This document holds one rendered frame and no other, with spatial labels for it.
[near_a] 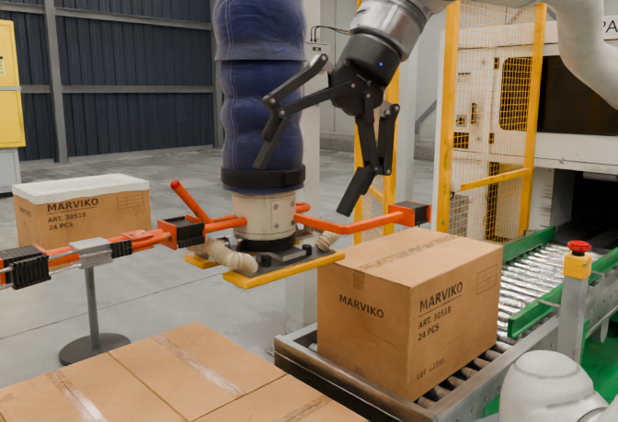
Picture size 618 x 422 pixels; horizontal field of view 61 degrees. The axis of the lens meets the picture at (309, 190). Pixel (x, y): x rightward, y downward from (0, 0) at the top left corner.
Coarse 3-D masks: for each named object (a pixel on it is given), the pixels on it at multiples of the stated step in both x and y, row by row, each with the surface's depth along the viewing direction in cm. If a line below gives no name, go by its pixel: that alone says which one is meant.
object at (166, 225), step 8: (184, 216) 129; (192, 216) 127; (160, 224) 123; (168, 224) 120; (176, 224) 124; (184, 224) 124; (192, 224) 121; (200, 224) 123; (176, 232) 119; (184, 232) 120; (192, 232) 122; (200, 232) 124; (176, 240) 120; (184, 240) 120; (192, 240) 122; (200, 240) 123; (176, 248) 120
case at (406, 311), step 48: (384, 240) 204; (432, 240) 204; (336, 288) 179; (384, 288) 163; (432, 288) 165; (480, 288) 188; (336, 336) 182; (384, 336) 166; (432, 336) 169; (480, 336) 194; (384, 384) 169; (432, 384) 173
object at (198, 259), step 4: (296, 244) 157; (236, 248) 146; (196, 252) 143; (184, 256) 143; (188, 256) 142; (192, 256) 141; (196, 256) 141; (200, 256) 141; (204, 256) 140; (208, 256) 140; (252, 256) 146; (188, 260) 141; (192, 260) 139; (196, 260) 138; (200, 260) 138; (204, 260) 138; (208, 260) 138; (192, 264) 140; (196, 264) 138; (200, 264) 136; (204, 264) 136; (208, 264) 137; (212, 264) 138; (216, 264) 138; (220, 264) 139; (204, 268) 136
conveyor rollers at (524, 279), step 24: (504, 264) 303; (528, 264) 302; (552, 264) 301; (504, 288) 266; (528, 288) 267; (552, 288) 267; (504, 312) 239; (552, 312) 234; (504, 336) 212; (480, 360) 192; (456, 384) 177
